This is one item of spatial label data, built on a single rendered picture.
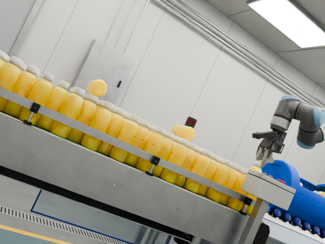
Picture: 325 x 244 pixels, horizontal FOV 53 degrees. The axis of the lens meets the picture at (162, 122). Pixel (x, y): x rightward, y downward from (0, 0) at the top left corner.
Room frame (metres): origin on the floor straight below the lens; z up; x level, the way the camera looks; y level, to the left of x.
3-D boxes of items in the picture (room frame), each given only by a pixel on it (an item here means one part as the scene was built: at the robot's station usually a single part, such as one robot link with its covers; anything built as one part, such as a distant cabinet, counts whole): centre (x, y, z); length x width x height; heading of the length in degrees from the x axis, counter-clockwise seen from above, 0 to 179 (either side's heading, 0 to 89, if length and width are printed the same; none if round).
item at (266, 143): (1.60, -0.54, 1.29); 0.09 x 0.08 x 0.12; 110
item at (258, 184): (1.43, -0.55, 1.05); 0.20 x 0.10 x 0.10; 110
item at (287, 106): (1.59, -0.54, 1.46); 0.10 x 0.09 x 0.12; 56
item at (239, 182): (1.54, -0.47, 0.99); 0.07 x 0.07 x 0.19
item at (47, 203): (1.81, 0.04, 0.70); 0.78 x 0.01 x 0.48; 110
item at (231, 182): (1.55, -0.40, 0.99); 0.07 x 0.07 x 0.19
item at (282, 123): (1.60, -0.54, 1.37); 0.10 x 0.09 x 0.05; 20
